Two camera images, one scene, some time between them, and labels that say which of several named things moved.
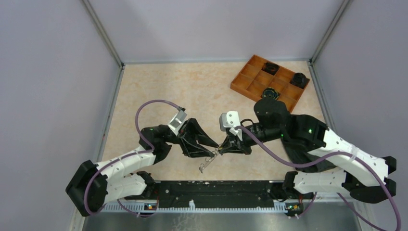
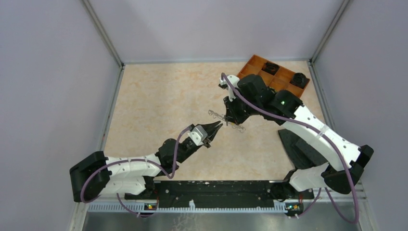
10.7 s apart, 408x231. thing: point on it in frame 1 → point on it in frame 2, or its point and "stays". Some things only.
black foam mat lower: x=299 y=153 stays
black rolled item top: x=271 y=68 stays
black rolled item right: x=299 y=80 stays
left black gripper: x=188 y=134 → x=209 y=128
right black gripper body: x=248 y=141 → x=240 y=110
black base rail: x=227 y=192 stays
